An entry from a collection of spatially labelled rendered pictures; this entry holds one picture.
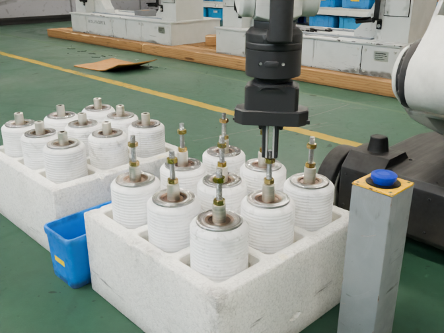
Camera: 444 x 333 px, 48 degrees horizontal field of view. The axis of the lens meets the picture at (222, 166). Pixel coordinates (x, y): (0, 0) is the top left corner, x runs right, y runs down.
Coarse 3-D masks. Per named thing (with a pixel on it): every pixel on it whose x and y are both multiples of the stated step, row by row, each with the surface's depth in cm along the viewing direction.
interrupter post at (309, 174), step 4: (308, 168) 93; (312, 168) 93; (304, 172) 94; (308, 172) 94; (312, 172) 93; (304, 176) 95; (308, 176) 94; (312, 176) 94; (304, 180) 95; (308, 180) 94; (312, 180) 94
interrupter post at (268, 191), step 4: (264, 184) 86; (272, 184) 86; (264, 188) 86; (268, 188) 86; (272, 188) 86; (264, 192) 86; (268, 192) 86; (272, 192) 86; (264, 196) 87; (268, 196) 86; (272, 196) 86; (264, 200) 87; (268, 200) 87; (272, 200) 87
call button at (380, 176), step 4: (372, 172) 78; (376, 172) 78; (380, 172) 78; (384, 172) 78; (388, 172) 78; (392, 172) 78; (372, 176) 78; (376, 176) 77; (380, 176) 77; (384, 176) 77; (388, 176) 77; (392, 176) 77; (396, 176) 77; (376, 180) 77; (380, 180) 77; (384, 180) 76; (388, 180) 76; (392, 180) 76; (396, 180) 77; (380, 184) 77; (384, 184) 77; (388, 184) 77; (392, 184) 78
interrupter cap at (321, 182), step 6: (294, 174) 97; (300, 174) 98; (318, 174) 98; (294, 180) 95; (300, 180) 96; (318, 180) 95; (324, 180) 95; (300, 186) 92; (306, 186) 92; (312, 186) 92; (318, 186) 92; (324, 186) 92
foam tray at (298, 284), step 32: (96, 224) 96; (96, 256) 99; (128, 256) 89; (160, 256) 83; (256, 256) 83; (288, 256) 83; (320, 256) 90; (96, 288) 103; (128, 288) 93; (160, 288) 84; (192, 288) 77; (224, 288) 75; (256, 288) 79; (288, 288) 85; (320, 288) 93; (160, 320) 87; (192, 320) 79; (224, 320) 75; (256, 320) 81; (288, 320) 88
